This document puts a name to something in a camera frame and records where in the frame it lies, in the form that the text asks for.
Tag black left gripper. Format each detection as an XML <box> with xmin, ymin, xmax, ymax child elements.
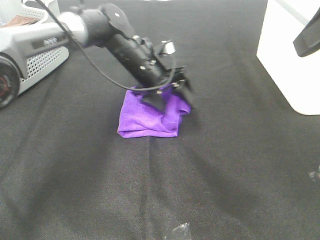
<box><xmin>132</xmin><ymin>58</ymin><xmax>195</xmax><ymax>112</ymax></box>

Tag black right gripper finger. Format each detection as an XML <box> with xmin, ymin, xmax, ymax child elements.
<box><xmin>293</xmin><ymin>9</ymin><xmax>320</xmax><ymax>57</ymax></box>

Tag purple microfiber towel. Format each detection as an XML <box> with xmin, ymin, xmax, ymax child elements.
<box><xmin>117</xmin><ymin>90</ymin><xmax>191</xmax><ymax>139</ymax></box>

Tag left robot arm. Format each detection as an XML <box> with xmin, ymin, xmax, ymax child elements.
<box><xmin>0</xmin><ymin>3</ymin><xmax>194</xmax><ymax>111</ymax></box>

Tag white storage box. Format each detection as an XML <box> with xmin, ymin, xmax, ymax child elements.
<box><xmin>256</xmin><ymin>0</ymin><xmax>320</xmax><ymax>116</ymax></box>

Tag black table cloth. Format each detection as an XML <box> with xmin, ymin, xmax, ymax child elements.
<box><xmin>0</xmin><ymin>0</ymin><xmax>320</xmax><ymax>240</ymax></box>

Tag clear tape piece right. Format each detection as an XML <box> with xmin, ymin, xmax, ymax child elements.
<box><xmin>308</xmin><ymin>166</ymin><xmax>320</xmax><ymax>181</ymax></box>

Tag clear tape piece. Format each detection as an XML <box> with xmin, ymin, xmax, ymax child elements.
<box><xmin>167</xmin><ymin>223</ymin><xmax>191</xmax><ymax>240</ymax></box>
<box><xmin>308</xmin><ymin>166</ymin><xmax>320</xmax><ymax>181</ymax></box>

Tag clear tape piece left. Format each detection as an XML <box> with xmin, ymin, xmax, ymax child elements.
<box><xmin>167</xmin><ymin>223</ymin><xmax>191</xmax><ymax>240</ymax></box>

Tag grey perforated metal basket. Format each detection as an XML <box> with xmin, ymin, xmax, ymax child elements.
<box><xmin>0</xmin><ymin>0</ymin><xmax>69</xmax><ymax>95</ymax></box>

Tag brown folded towel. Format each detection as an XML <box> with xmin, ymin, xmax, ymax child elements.
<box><xmin>2</xmin><ymin>15</ymin><xmax>39</xmax><ymax>28</ymax></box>

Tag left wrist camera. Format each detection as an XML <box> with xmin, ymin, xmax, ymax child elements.
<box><xmin>158</xmin><ymin>39</ymin><xmax>176</xmax><ymax>55</ymax></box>

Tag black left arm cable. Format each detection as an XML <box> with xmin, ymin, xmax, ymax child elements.
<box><xmin>36</xmin><ymin>0</ymin><xmax>177</xmax><ymax>91</ymax></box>

